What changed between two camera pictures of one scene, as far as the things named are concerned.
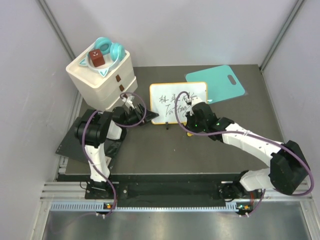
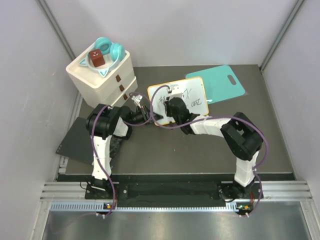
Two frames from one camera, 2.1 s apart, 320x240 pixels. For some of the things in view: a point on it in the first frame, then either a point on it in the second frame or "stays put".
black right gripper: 190,119 to 169,113
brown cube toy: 97,57 stays put
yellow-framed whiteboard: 169,100 stays put
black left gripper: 147,115 stays put
